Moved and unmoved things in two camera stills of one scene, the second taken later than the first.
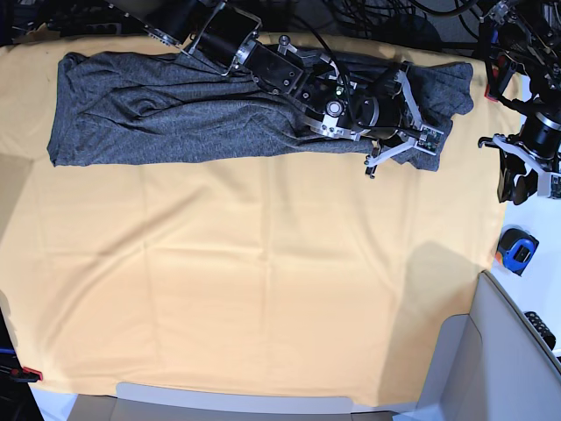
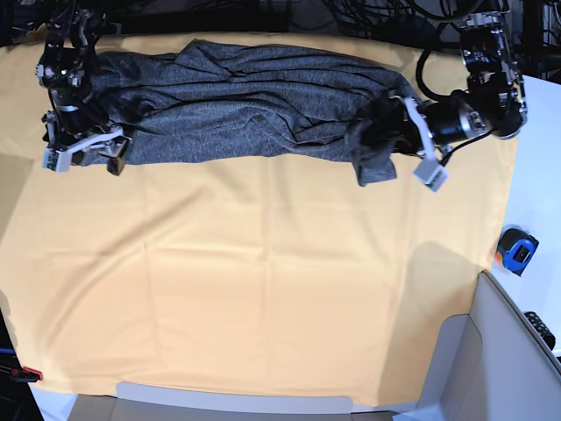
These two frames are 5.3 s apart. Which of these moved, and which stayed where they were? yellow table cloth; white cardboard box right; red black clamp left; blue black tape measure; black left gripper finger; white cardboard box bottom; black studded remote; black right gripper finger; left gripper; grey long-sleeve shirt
Moved: grey long-sleeve shirt; black right gripper finger; black left gripper finger; left gripper
Stayed: blue black tape measure; white cardboard box right; yellow table cloth; black studded remote; red black clamp left; white cardboard box bottom
